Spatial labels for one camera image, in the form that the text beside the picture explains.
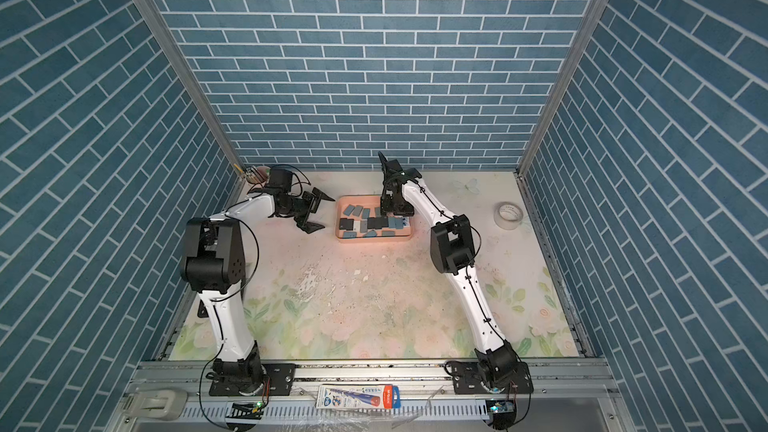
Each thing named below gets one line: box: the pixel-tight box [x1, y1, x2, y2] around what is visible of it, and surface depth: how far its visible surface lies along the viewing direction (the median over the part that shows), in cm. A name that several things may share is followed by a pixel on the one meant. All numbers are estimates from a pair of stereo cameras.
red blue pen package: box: [316, 384, 401, 409], surface depth 72 cm
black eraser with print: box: [367, 216, 389, 229], surface depth 107 cm
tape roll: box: [494, 201, 524, 231], surface depth 107 cm
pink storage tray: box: [335, 195, 413, 242], surface depth 106 cm
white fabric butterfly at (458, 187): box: [452, 178, 481, 199], surface depth 118 cm
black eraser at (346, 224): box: [339, 218, 354, 231], surface depth 107 cm
